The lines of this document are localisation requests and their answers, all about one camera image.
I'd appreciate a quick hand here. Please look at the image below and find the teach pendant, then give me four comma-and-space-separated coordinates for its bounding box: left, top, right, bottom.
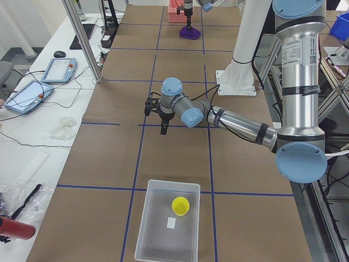
3, 80, 53, 115
41, 58, 77, 85

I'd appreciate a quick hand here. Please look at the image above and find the black power box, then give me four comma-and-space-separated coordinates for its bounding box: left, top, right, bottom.
100, 28, 117, 48

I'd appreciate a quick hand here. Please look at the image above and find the black strap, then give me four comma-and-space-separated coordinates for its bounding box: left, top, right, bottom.
10, 184, 43, 219

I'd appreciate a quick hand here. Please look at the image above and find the aluminium frame post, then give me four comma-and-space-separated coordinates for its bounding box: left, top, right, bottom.
62, 0, 102, 83

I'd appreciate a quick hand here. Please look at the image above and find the crumpled white tissue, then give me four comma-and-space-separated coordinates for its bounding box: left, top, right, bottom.
49, 117, 77, 141

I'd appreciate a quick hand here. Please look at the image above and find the red bottle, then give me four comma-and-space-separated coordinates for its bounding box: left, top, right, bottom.
1, 216, 36, 243

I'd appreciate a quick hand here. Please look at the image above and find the clear plastic bin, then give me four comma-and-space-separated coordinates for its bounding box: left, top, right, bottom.
134, 180, 201, 261

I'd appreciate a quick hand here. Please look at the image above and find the far teach pendant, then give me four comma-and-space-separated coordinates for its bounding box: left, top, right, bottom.
41, 58, 77, 85

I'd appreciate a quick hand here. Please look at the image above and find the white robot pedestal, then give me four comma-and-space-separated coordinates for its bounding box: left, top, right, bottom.
216, 0, 272, 96

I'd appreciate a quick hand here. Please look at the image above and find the pink plastic bin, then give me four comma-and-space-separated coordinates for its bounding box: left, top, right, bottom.
167, 0, 186, 23

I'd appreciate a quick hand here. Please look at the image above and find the blue storage bin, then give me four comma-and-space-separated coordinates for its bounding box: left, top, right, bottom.
329, 13, 349, 41

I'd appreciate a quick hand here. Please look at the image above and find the purple cloth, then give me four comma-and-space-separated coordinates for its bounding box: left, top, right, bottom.
179, 26, 201, 40

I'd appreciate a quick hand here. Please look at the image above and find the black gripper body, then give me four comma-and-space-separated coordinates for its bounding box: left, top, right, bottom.
183, 2, 193, 16
158, 110, 175, 123

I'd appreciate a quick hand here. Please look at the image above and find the clear plastic bag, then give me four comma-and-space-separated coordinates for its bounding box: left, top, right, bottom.
1, 183, 55, 229

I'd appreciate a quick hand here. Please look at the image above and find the white flat plastic strip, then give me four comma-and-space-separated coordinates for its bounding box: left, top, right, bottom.
16, 151, 50, 184

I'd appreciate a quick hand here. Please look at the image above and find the near teach pendant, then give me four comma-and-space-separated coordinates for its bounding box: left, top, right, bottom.
3, 80, 53, 115

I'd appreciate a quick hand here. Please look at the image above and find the black computer mouse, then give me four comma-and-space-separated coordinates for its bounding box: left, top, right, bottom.
53, 50, 66, 58

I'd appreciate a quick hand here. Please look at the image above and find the black keyboard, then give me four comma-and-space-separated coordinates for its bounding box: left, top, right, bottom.
69, 23, 96, 50

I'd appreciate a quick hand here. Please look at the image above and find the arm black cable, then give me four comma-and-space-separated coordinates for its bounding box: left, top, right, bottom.
190, 84, 268, 142

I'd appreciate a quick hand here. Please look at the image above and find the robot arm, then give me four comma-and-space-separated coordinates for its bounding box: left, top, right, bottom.
177, 0, 216, 29
145, 1, 327, 183

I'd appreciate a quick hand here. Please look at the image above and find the yellow plastic cup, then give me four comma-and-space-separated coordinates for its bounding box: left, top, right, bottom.
171, 196, 190, 217

